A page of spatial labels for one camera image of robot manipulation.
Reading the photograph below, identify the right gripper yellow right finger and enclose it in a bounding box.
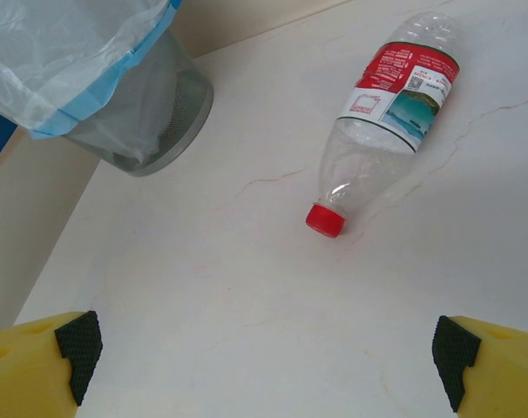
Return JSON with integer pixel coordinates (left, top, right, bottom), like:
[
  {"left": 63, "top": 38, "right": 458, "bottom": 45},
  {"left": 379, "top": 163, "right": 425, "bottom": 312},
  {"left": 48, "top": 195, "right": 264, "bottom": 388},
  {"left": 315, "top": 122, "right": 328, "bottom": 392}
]
[{"left": 431, "top": 315, "right": 528, "bottom": 418}]

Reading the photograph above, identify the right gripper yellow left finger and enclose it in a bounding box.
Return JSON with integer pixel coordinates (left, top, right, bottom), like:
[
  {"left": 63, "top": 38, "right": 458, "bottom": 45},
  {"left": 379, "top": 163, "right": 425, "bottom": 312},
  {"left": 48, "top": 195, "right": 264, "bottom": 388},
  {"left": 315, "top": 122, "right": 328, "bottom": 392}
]
[{"left": 0, "top": 310, "right": 104, "bottom": 418}]

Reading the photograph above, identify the clear bottle red label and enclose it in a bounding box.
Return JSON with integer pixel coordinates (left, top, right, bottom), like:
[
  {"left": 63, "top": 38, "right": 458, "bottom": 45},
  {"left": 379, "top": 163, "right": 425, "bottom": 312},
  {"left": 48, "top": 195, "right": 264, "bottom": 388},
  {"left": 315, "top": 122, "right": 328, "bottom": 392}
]
[{"left": 304, "top": 10, "right": 461, "bottom": 239}]

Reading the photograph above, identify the bin with white liner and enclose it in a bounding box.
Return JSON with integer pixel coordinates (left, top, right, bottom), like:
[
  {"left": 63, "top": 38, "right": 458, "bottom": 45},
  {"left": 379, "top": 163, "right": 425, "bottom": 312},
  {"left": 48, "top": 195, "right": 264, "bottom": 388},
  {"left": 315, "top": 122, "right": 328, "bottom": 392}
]
[{"left": 0, "top": 0, "right": 185, "bottom": 140}]

